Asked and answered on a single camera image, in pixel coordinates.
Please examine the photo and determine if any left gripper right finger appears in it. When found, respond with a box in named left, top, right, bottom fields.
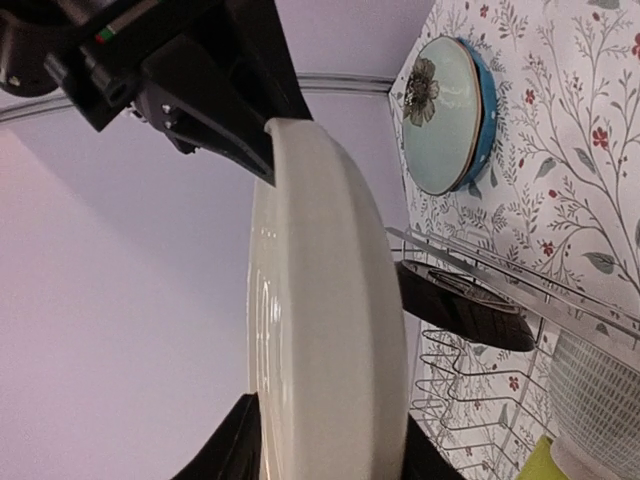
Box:
left=400, top=415, right=464, bottom=480

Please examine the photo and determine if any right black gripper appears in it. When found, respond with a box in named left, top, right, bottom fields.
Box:
left=1, top=0, right=313, bottom=185

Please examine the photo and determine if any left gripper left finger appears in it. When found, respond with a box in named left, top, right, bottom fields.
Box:
left=173, top=393, right=262, bottom=480

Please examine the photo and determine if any white ribbed plate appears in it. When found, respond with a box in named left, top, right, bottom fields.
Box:
left=247, top=119, right=408, bottom=479

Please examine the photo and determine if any pale green flower plate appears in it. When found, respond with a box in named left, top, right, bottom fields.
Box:
left=402, top=36, right=481, bottom=196

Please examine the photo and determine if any blue polka dot plate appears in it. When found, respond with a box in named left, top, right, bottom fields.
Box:
left=454, top=37, right=498, bottom=191

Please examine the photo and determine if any yellow green bowl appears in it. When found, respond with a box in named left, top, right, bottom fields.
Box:
left=515, top=435, right=568, bottom=480

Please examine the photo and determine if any dark red black plate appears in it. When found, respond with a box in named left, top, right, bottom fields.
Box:
left=395, top=260, right=535, bottom=352

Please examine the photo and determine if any white grey patterned bowl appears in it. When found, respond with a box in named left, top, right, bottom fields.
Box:
left=548, top=330, right=639, bottom=479

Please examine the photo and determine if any floral table mat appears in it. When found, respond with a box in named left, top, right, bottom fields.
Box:
left=403, top=1, right=639, bottom=479

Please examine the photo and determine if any wire dish rack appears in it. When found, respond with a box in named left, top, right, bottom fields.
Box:
left=392, top=228, right=639, bottom=479

